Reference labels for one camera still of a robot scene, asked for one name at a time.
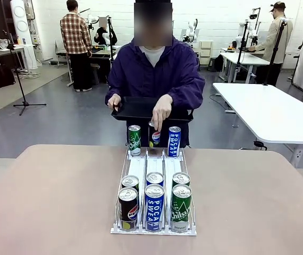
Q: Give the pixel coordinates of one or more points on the black bag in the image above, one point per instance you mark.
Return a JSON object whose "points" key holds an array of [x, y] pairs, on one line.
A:
{"points": [[4, 76]]}

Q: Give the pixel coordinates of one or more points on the black light stand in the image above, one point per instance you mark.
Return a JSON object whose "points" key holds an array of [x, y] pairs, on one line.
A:
{"points": [[275, 53]]}

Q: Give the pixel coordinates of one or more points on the black camera stand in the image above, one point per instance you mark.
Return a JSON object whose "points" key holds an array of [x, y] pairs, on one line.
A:
{"points": [[242, 47]]}

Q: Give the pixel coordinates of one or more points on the bystander in plaid shirt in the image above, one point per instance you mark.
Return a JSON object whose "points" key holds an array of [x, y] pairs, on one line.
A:
{"points": [[75, 37]]}

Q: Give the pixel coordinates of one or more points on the seated bystander in black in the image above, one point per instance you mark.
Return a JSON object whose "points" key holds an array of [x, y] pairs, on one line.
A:
{"points": [[102, 35]]}

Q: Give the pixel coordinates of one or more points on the bystander in beige jacket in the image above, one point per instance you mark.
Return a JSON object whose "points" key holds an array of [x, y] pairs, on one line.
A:
{"points": [[275, 40]]}

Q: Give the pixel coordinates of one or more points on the black backpack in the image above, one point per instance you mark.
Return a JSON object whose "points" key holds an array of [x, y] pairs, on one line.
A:
{"points": [[219, 63]]}

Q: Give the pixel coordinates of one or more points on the black plastic tray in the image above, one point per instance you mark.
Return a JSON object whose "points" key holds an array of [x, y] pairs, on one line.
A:
{"points": [[138, 109]]}

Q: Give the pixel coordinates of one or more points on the large white table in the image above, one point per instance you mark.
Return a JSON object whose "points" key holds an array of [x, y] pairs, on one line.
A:
{"points": [[268, 111]]}

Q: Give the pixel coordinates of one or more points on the person's left hand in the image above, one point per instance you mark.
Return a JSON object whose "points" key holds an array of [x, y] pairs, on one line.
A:
{"points": [[162, 107]]}

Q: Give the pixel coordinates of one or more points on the white drawer cabinet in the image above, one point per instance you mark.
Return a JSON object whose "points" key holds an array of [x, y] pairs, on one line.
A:
{"points": [[206, 53]]}

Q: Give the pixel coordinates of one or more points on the person in purple jacket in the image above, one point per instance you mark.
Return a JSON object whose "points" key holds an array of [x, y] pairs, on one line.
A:
{"points": [[154, 77]]}

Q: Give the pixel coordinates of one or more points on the black tripod stand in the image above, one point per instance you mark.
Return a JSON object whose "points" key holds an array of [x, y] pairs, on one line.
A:
{"points": [[21, 87]]}

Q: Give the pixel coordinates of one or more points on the person's left forearm purple sleeve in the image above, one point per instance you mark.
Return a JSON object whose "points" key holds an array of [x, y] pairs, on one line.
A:
{"points": [[187, 94]]}

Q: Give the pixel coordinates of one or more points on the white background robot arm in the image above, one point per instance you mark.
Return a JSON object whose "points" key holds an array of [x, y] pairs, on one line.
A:
{"points": [[93, 20], [248, 32], [192, 30]]}

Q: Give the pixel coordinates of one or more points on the white tower air conditioner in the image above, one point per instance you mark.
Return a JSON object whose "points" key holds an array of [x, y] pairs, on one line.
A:
{"points": [[21, 29]]}

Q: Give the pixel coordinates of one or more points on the black tripod with camera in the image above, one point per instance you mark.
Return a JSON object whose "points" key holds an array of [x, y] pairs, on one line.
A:
{"points": [[111, 37]]}

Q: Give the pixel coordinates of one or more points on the black Pepsi can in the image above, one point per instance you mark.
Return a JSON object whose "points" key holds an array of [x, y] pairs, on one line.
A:
{"points": [[154, 138], [128, 210], [130, 181]]}

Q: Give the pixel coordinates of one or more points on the cluttered white desk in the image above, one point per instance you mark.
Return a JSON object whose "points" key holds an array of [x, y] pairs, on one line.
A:
{"points": [[2, 50]]}

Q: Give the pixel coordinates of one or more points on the blue Pocari Sweat can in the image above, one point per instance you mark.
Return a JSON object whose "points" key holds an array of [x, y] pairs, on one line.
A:
{"points": [[154, 178], [174, 142], [154, 210]]}

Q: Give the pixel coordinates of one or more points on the green Chilsung cider can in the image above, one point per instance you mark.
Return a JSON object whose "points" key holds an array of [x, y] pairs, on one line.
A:
{"points": [[134, 140], [181, 212], [181, 178]]}

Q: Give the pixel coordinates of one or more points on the white desk with legs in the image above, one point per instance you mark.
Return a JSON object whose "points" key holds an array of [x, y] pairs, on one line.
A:
{"points": [[243, 59]]}

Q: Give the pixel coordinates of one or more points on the person's right hand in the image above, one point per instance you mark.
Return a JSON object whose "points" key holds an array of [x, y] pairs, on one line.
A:
{"points": [[114, 102]]}

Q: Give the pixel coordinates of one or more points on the person's right forearm purple sleeve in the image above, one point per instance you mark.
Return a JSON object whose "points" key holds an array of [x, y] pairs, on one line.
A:
{"points": [[111, 91]]}

